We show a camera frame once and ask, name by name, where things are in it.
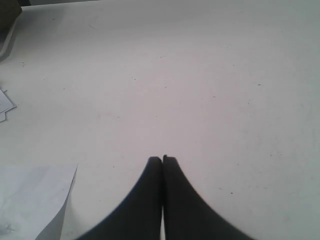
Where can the white paper sheet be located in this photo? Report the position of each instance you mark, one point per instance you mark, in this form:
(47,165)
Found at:
(33,200)

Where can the brown woven basket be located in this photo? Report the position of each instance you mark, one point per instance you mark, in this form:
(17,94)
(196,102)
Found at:
(9,12)

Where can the white tray under basket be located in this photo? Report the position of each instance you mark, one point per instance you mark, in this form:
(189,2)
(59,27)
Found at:
(7,40)

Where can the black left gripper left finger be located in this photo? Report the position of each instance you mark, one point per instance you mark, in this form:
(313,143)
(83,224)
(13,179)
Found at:
(139,215)

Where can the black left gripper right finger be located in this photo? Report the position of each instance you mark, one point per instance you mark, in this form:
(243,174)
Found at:
(186,215)

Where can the small white paper pieces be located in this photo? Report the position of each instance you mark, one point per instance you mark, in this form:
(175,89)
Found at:
(6,104)

